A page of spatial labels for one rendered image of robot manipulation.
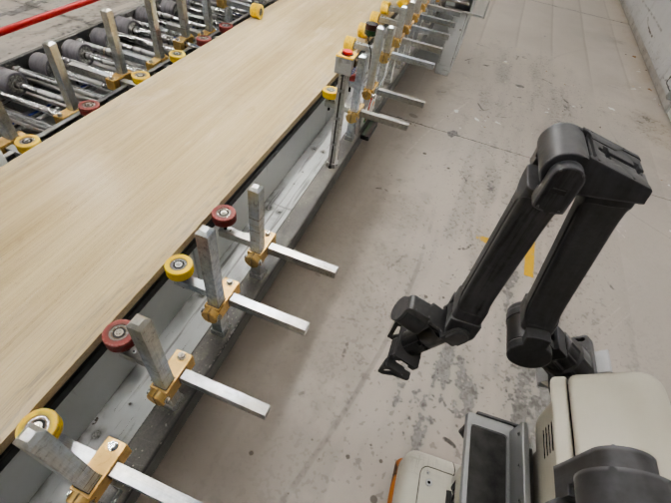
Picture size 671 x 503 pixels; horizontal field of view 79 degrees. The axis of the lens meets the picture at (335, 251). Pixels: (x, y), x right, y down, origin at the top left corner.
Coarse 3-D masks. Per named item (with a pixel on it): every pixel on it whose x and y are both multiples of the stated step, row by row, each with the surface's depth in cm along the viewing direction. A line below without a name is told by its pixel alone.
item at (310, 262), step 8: (224, 232) 141; (232, 232) 141; (240, 232) 141; (232, 240) 142; (240, 240) 141; (248, 240) 139; (272, 248) 138; (280, 248) 139; (280, 256) 139; (288, 256) 138; (296, 256) 137; (304, 256) 137; (304, 264) 137; (312, 264) 136; (320, 264) 136; (328, 264) 136; (320, 272) 137; (328, 272) 136; (336, 272) 138
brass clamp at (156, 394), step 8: (176, 352) 109; (184, 352) 110; (176, 360) 108; (184, 360) 108; (192, 360) 110; (176, 368) 107; (184, 368) 107; (176, 376) 105; (152, 384) 103; (176, 384) 106; (152, 392) 102; (160, 392) 102; (168, 392) 103; (152, 400) 103; (160, 400) 101; (168, 400) 103
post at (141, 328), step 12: (132, 324) 82; (144, 324) 83; (132, 336) 85; (144, 336) 84; (156, 336) 89; (144, 348) 88; (156, 348) 91; (144, 360) 93; (156, 360) 92; (156, 372) 96; (168, 372) 100; (156, 384) 102; (168, 384) 103; (180, 396) 113
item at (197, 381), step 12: (132, 348) 110; (132, 360) 109; (168, 360) 109; (192, 372) 107; (192, 384) 106; (204, 384) 106; (216, 384) 106; (216, 396) 106; (228, 396) 104; (240, 396) 105; (240, 408) 105; (252, 408) 103; (264, 408) 103
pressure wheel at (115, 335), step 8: (120, 320) 105; (128, 320) 105; (104, 328) 103; (112, 328) 104; (120, 328) 104; (104, 336) 102; (112, 336) 102; (120, 336) 103; (128, 336) 103; (112, 344) 101; (120, 344) 101; (128, 344) 102
